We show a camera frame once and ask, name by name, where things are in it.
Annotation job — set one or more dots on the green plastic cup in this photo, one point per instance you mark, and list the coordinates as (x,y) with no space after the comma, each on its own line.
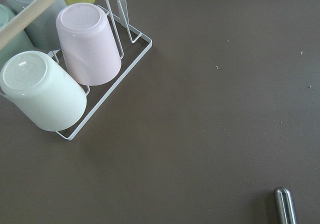
(20,43)

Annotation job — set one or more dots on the white plastic cup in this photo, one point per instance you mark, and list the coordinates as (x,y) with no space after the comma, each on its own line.
(43,91)

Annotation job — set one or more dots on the white wire cup rack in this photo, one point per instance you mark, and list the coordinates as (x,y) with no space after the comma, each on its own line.
(117,13)

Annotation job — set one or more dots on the pink plastic cup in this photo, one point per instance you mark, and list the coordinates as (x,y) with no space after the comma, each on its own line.
(88,45)

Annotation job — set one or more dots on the wooden rack handle rod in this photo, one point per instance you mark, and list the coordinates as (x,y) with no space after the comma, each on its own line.
(22,20)

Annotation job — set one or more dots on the steel muddler with black tip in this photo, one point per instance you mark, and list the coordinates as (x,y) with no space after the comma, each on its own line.
(285,206)

